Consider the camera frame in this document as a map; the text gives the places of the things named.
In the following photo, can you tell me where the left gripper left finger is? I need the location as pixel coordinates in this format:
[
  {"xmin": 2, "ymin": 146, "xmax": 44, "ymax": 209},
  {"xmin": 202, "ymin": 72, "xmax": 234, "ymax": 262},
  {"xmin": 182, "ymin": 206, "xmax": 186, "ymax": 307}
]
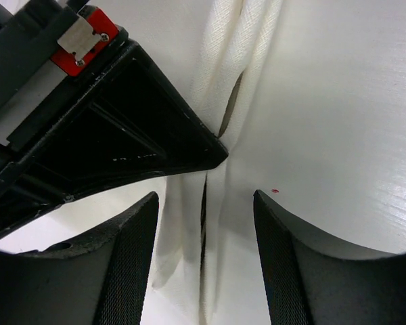
[{"xmin": 0, "ymin": 192, "xmax": 159, "ymax": 324}]

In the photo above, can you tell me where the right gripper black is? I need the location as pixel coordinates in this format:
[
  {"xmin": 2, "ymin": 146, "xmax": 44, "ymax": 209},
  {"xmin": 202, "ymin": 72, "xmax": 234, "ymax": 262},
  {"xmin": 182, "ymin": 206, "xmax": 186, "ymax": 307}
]
[{"xmin": 0, "ymin": 1, "xmax": 128, "ymax": 146}]

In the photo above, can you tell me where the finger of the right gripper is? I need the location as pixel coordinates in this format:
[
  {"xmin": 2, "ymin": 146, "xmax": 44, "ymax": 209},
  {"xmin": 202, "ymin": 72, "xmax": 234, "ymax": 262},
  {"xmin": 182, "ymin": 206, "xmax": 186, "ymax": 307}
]
[{"xmin": 0, "ymin": 40, "xmax": 228, "ymax": 239}]

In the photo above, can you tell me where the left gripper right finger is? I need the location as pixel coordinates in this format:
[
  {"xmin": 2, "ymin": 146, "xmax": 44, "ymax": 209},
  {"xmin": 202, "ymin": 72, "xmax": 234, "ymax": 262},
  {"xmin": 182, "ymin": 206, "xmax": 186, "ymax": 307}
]
[{"xmin": 253, "ymin": 190, "xmax": 406, "ymax": 324}]

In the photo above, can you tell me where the white cloth napkin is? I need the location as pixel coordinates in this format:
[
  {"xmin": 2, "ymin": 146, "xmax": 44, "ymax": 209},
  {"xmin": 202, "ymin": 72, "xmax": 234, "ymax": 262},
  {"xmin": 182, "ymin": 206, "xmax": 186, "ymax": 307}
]
[{"xmin": 142, "ymin": 1, "xmax": 281, "ymax": 324}]

